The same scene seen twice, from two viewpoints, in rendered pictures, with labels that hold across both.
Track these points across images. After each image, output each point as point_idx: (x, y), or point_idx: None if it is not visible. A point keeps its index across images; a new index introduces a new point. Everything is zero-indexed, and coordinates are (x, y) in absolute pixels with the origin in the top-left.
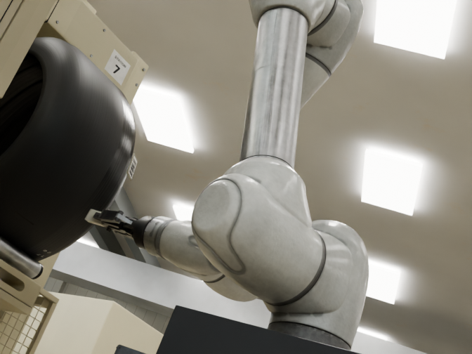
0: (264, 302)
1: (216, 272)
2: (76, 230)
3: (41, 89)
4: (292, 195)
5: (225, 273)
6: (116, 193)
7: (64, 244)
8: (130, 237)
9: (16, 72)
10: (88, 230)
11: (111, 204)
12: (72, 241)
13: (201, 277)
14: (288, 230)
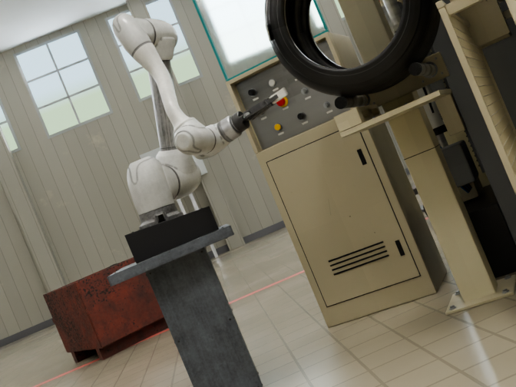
0: (175, 196)
1: (200, 159)
2: (305, 84)
3: None
4: None
5: (190, 193)
6: (279, 53)
7: (315, 89)
8: (255, 116)
9: None
10: (302, 74)
11: (284, 57)
12: (312, 84)
13: (210, 153)
14: None
